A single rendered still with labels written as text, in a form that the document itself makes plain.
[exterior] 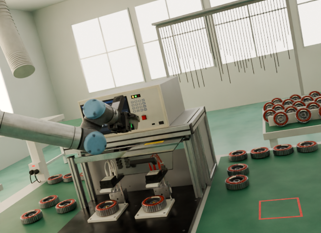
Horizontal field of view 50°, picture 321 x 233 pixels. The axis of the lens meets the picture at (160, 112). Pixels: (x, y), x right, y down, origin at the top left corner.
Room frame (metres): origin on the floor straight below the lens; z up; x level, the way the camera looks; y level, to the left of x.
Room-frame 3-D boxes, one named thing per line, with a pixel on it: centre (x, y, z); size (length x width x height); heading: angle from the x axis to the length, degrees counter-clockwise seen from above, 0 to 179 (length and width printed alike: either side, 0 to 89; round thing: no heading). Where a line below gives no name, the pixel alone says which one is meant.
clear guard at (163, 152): (1.48, 0.07, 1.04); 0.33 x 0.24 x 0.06; 162
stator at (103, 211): (1.57, 0.35, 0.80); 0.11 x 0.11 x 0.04
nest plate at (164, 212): (1.49, 0.12, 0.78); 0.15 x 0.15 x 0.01; 72
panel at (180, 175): (1.77, 0.16, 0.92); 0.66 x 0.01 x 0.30; 72
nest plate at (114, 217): (1.57, 0.35, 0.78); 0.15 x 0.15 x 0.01; 72
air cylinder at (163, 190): (1.63, 0.08, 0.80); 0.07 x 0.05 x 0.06; 72
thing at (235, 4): (4.88, -1.09, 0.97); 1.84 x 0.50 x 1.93; 72
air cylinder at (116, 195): (1.71, 0.31, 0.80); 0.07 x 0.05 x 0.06; 72
